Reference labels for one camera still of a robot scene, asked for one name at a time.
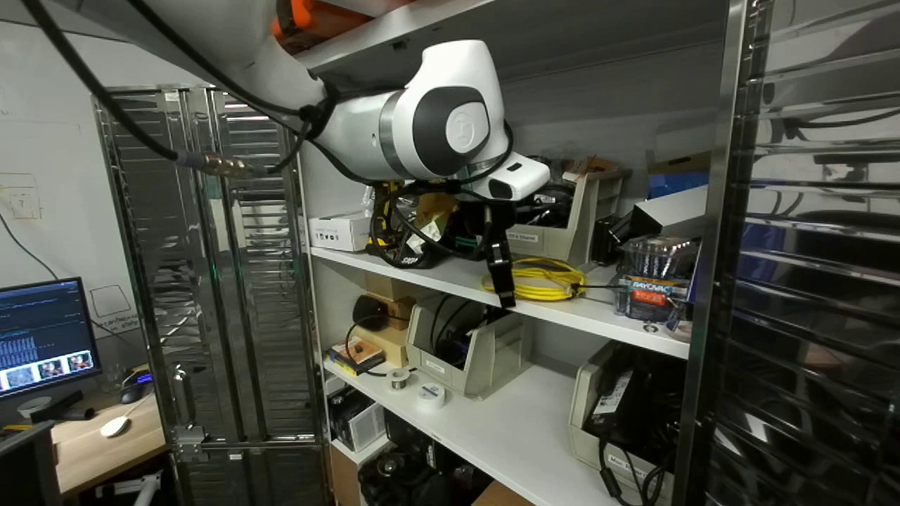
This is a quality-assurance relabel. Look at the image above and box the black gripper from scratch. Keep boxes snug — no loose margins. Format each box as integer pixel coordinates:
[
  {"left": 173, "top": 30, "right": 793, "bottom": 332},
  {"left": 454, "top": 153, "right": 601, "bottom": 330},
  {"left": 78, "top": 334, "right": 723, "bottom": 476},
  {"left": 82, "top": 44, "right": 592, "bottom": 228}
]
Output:
[{"left": 454, "top": 195, "right": 519, "bottom": 313}]

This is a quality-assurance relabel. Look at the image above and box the yellow cable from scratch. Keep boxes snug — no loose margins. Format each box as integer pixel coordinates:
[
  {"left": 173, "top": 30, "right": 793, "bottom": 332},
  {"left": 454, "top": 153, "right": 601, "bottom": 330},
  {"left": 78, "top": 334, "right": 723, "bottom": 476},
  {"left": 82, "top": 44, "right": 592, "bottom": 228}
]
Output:
[{"left": 481, "top": 257, "right": 591, "bottom": 307}]

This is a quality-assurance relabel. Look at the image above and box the grey plastic tool box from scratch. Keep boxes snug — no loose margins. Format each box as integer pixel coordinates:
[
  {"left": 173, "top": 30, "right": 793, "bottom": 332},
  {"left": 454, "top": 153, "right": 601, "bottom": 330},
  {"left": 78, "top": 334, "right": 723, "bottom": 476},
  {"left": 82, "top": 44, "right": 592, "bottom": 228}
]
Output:
[{"left": 504, "top": 167, "right": 632, "bottom": 269}]

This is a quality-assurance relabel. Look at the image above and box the small white box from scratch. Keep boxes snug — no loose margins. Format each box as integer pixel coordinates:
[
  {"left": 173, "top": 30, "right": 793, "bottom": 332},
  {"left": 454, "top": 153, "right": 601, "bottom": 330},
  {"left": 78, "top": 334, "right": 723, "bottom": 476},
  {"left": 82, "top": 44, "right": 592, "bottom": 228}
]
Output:
[{"left": 308, "top": 210, "right": 373, "bottom": 257}]

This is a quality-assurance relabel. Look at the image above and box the grey metal box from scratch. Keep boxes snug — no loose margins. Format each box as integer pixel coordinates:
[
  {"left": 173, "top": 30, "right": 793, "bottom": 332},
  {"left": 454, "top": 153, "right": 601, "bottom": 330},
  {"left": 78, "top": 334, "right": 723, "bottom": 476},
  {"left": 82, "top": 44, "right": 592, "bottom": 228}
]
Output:
[{"left": 630, "top": 182, "right": 715, "bottom": 243}]

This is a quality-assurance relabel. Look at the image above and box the cardboard box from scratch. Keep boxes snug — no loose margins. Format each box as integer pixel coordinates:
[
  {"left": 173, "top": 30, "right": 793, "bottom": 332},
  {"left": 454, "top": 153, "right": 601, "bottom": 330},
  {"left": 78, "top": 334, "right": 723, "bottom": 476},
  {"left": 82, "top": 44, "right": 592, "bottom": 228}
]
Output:
[{"left": 48, "top": 390, "right": 168, "bottom": 497}]

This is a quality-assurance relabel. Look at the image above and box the grey plastic storage bin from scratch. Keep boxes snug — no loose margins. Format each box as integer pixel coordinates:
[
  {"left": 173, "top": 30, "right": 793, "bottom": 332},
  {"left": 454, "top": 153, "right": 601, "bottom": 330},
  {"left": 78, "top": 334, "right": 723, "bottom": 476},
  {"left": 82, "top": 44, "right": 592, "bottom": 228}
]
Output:
[{"left": 404, "top": 300, "right": 539, "bottom": 403}]

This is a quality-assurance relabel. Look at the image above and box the black round device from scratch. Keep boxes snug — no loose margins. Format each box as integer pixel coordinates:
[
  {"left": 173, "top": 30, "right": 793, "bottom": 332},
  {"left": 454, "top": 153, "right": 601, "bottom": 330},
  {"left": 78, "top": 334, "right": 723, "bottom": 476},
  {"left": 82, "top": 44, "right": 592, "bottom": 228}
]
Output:
[{"left": 350, "top": 292, "right": 394, "bottom": 334}]

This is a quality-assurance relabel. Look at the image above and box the clear screwdriver bit case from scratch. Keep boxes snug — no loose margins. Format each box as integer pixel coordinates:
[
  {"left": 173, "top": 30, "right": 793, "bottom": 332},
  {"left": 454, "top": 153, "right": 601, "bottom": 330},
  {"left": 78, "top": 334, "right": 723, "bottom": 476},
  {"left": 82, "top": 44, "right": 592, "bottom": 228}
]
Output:
[{"left": 612, "top": 233, "right": 703, "bottom": 332}]

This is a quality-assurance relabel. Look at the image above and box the white shelf unit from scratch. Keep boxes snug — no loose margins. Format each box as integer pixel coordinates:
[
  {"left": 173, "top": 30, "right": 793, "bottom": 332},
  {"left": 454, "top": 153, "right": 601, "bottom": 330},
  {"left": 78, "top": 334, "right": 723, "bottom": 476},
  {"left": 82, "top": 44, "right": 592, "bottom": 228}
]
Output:
[{"left": 277, "top": 0, "right": 731, "bottom": 506}]

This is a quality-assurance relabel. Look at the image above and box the blue plastic bin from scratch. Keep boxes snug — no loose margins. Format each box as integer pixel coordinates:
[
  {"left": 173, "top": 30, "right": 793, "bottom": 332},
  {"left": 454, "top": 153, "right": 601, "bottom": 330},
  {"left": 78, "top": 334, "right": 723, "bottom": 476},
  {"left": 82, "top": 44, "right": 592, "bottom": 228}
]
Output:
[{"left": 643, "top": 169, "right": 710, "bottom": 199}]

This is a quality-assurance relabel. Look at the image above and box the small white carton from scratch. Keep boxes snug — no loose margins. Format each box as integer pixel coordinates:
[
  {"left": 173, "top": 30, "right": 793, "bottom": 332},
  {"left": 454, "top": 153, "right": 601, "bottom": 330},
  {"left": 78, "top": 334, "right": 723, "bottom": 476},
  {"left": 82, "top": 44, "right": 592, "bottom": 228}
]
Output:
[{"left": 343, "top": 403, "right": 388, "bottom": 455}]

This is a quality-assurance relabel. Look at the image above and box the silver louvered metal rack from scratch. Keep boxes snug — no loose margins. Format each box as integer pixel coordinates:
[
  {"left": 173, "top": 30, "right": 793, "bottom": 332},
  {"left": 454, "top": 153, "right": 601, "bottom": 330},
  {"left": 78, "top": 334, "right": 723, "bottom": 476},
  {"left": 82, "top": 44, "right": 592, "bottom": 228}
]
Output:
[{"left": 92, "top": 81, "right": 328, "bottom": 506}]

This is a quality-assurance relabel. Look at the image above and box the orange plastic case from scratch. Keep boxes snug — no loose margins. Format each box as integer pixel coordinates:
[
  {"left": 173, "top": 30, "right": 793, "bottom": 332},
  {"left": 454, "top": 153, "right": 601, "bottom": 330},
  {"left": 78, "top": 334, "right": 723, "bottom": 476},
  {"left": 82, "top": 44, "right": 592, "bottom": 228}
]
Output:
[{"left": 270, "top": 0, "right": 326, "bottom": 50}]

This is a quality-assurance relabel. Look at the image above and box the white computer mouse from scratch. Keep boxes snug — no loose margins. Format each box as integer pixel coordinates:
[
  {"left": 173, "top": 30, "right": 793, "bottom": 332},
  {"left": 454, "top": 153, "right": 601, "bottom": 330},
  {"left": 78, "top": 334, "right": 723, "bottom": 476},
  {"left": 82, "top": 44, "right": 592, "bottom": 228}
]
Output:
[{"left": 97, "top": 413, "right": 132, "bottom": 442}]

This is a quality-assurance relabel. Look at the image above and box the computer monitor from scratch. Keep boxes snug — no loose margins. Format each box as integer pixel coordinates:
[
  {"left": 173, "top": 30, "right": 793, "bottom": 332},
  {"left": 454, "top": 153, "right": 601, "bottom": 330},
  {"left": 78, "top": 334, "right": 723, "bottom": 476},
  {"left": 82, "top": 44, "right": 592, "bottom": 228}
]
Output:
[{"left": 0, "top": 275, "right": 103, "bottom": 408}]

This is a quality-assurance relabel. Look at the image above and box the tan labelled mount block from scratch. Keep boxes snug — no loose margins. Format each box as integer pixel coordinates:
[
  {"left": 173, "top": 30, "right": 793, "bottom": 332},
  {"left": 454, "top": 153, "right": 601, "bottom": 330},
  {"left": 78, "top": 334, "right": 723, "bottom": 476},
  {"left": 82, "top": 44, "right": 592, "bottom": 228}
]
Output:
[{"left": 408, "top": 199, "right": 454, "bottom": 248}]

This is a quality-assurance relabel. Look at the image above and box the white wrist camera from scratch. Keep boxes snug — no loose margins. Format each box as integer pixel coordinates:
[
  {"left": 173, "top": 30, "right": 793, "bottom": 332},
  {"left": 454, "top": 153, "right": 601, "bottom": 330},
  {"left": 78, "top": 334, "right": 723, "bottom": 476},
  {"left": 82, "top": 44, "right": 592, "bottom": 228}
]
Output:
[{"left": 484, "top": 153, "right": 554, "bottom": 203}]

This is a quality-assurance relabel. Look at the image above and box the yellow black cordless drill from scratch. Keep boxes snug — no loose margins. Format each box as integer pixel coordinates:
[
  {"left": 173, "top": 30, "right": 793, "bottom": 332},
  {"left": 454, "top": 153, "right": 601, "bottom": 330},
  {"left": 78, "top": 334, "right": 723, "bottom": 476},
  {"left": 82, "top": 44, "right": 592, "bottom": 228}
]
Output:
[{"left": 367, "top": 182, "right": 408, "bottom": 257}]

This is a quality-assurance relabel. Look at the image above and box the dark wire metal rack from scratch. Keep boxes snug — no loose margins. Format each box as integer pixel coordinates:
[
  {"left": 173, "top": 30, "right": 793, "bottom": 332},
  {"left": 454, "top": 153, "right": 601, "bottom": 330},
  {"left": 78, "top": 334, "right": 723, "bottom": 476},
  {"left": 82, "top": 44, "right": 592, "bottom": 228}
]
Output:
[{"left": 671, "top": 0, "right": 900, "bottom": 506}]

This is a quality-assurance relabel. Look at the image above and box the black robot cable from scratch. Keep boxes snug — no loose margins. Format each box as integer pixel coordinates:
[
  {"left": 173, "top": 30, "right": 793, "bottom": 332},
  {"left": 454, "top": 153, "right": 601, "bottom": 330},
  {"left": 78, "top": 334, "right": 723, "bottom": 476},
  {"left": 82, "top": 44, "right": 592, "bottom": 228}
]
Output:
[{"left": 18, "top": 0, "right": 445, "bottom": 273}]

